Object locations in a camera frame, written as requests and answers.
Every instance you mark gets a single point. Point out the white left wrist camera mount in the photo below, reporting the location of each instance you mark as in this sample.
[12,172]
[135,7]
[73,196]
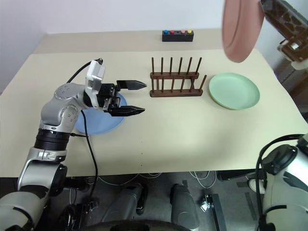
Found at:
[95,72]

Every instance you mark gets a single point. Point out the wooden dish rack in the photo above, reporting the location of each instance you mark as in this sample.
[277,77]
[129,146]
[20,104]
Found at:
[175,93]

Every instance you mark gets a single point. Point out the pink plate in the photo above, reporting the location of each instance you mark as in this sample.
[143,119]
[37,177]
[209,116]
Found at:
[240,29]

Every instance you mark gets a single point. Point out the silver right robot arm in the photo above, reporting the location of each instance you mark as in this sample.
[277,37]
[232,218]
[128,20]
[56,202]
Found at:
[288,192]

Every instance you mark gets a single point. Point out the dark grey rounded robot leg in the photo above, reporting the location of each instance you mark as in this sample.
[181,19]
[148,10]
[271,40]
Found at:
[184,204]
[130,202]

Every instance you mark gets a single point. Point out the green plate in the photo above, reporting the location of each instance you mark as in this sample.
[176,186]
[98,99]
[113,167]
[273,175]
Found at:
[233,90]

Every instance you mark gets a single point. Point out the yellow push button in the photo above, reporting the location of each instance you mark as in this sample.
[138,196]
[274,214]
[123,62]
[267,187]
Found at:
[189,31]

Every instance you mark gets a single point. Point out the white shoe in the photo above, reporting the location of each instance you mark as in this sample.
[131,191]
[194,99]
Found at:
[255,184]

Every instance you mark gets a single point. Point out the pink push button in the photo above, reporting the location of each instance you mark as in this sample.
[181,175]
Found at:
[183,31]

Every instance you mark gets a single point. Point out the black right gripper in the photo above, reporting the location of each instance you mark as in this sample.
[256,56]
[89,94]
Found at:
[294,49]

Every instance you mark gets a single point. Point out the black button box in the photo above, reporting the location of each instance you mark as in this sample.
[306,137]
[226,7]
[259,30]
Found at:
[178,38]

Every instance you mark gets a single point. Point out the blue plate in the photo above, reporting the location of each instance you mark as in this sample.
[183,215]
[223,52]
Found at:
[103,124]

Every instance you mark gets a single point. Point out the black metal floor bar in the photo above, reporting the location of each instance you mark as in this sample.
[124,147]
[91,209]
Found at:
[217,211]

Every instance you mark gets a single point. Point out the black table foot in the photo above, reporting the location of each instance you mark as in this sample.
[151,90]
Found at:
[234,176]

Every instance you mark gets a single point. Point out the blue push button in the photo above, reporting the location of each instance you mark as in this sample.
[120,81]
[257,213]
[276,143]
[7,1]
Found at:
[165,31]

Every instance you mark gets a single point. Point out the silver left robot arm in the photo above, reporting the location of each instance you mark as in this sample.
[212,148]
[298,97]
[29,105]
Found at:
[55,113]

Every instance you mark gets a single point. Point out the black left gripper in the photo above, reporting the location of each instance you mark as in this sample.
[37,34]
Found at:
[107,95]

